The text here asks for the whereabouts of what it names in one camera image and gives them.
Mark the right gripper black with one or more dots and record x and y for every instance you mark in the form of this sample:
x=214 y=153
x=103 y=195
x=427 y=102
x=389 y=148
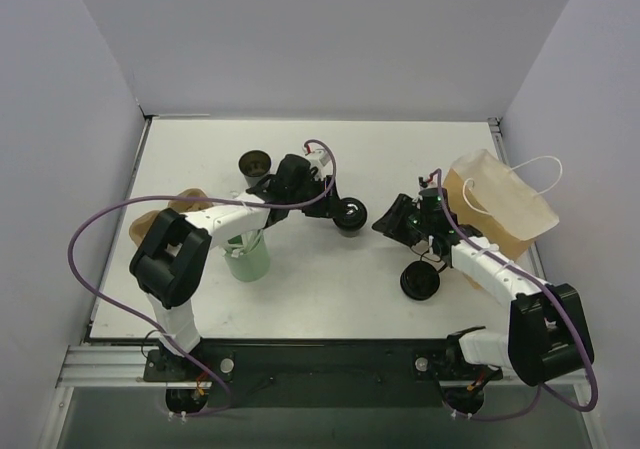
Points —
x=407 y=217

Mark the brown paper takeout bag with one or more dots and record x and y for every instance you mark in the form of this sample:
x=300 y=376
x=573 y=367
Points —
x=488 y=195

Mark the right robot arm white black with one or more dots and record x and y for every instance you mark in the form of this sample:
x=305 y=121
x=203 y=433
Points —
x=547 y=334

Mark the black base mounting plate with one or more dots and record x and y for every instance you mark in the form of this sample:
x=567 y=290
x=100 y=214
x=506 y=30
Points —
x=321 y=374

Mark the white wrapped straw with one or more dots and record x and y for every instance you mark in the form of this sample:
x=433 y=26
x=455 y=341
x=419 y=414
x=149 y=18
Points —
x=241 y=245

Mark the black cup lid stack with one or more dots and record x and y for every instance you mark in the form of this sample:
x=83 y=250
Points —
x=420 y=281

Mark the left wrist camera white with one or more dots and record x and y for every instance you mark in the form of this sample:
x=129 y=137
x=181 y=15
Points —
x=318 y=159

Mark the green straw holder cup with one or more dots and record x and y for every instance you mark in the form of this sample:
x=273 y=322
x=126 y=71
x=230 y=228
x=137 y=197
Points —
x=251 y=267

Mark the brown cardboard cup carrier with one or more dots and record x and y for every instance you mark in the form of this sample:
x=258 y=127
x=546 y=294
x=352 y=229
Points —
x=140 y=227

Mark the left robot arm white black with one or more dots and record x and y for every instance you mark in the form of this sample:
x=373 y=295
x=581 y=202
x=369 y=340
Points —
x=169 y=262

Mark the black takeout coffee cup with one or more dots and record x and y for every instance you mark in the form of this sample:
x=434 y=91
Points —
x=254 y=165

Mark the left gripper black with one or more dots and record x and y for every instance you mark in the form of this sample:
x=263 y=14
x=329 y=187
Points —
x=320 y=200

